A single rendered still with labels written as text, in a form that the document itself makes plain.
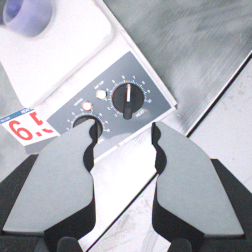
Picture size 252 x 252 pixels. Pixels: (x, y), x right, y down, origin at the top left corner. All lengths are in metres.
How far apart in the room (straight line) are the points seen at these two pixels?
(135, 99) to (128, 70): 0.03
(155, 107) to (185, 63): 0.07
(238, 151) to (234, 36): 0.13
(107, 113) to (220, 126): 0.13
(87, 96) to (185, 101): 0.11
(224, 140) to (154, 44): 0.14
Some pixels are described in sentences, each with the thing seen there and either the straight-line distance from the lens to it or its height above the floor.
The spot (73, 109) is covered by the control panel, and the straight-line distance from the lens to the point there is 0.21.
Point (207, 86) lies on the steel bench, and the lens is 0.24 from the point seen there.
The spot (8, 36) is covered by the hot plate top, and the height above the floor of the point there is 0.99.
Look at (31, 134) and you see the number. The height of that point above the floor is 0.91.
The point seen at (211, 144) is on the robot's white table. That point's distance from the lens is 0.24.
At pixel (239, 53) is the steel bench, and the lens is 0.25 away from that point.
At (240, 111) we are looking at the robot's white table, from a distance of 0.24.
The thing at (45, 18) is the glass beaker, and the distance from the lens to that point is 0.20.
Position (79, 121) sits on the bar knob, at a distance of 0.21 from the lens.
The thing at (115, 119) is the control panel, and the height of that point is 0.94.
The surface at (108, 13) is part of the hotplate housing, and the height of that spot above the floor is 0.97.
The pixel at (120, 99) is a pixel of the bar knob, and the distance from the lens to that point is 0.19.
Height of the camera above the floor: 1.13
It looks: 72 degrees down
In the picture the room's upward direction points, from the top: 101 degrees counter-clockwise
